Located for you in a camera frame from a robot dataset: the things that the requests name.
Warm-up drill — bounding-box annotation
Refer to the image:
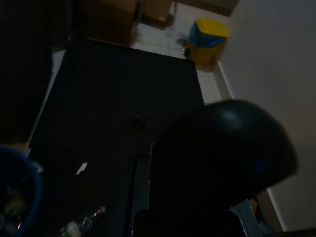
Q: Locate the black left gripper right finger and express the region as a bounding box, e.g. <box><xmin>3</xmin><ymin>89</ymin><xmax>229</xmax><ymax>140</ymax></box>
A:
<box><xmin>151</xmin><ymin>98</ymin><xmax>300</xmax><ymax>215</ymax></box>

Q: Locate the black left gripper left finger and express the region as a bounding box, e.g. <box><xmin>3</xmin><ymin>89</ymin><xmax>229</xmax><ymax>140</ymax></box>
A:
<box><xmin>134</xmin><ymin>209</ymin><xmax>245</xmax><ymax>237</ymax></box>

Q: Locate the black floor mat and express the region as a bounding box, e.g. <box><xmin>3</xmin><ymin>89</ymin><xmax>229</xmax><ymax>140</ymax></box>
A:
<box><xmin>23</xmin><ymin>34</ymin><xmax>205</xmax><ymax>237</ymax></box>

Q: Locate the dark crumpled litter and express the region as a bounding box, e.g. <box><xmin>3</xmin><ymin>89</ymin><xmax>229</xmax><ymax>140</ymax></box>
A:
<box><xmin>130</xmin><ymin>112</ymin><xmax>149</xmax><ymax>132</ymax></box>

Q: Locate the clear bottle with green cap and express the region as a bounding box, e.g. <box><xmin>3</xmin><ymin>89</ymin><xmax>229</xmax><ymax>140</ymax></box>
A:
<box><xmin>80</xmin><ymin>204</ymin><xmax>107</xmax><ymax>232</ymax></box>

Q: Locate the yellow and blue bin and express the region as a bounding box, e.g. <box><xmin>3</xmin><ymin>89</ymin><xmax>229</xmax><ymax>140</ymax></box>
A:
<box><xmin>185</xmin><ymin>16</ymin><xmax>230</xmax><ymax>67</ymax></box>

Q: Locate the white and green litter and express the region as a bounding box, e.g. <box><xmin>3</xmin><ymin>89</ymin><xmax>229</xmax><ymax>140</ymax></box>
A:
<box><xmin>60</xmin><ymin>220</ymin><xmax>82</xmax><ymax>237</ymax></box>

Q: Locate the white paper scrap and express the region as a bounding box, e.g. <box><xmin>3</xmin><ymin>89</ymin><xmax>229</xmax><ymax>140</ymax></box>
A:
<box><xmin>75</xmin><ymin>161</ymin><xmax>88</xmax><ymax>176</ymax></box>

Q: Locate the brown cardboard box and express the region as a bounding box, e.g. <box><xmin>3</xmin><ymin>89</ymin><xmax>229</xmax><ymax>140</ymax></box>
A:
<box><xmin>142</xmin><ymin>0</ymin><xmax>174</xmax><ymax>31</ymax></box>

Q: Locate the brown wooden cabinet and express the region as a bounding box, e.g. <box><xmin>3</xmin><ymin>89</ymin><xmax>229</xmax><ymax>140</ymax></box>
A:
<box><xmin>80</xmin><ymin>0</ymin><xmax>139</xmax><ymax>48</ymax></box>

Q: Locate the dark furniture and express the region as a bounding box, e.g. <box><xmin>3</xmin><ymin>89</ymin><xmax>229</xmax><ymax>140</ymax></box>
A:
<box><xmin>0</xmin><ymin>0</ymin><xmax>72</xmax><ymax>145</ymax></box>

